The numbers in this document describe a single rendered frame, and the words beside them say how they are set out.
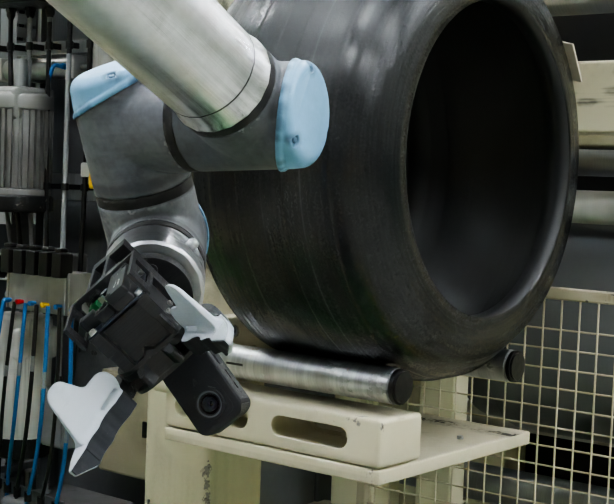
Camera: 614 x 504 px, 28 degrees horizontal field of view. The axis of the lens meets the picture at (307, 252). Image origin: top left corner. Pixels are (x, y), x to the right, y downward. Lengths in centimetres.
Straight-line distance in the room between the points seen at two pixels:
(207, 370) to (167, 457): 87
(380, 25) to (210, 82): 52
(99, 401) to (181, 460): 90
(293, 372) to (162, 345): 64
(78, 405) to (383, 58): 63
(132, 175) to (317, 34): 42
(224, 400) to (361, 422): 52
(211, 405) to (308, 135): 23
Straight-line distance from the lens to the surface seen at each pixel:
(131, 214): 112
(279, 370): 161
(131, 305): 97
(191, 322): 93
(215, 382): 101
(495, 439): 174
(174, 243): 107
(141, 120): 108
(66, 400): 95
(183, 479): 186
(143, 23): 89
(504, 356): 175
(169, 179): 112
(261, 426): 161
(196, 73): 94
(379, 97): 141
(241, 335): 180
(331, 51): 143
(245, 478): 190
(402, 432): 154
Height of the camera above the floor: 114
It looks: 3 degrees down
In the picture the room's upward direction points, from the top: 2 degrees clockwise
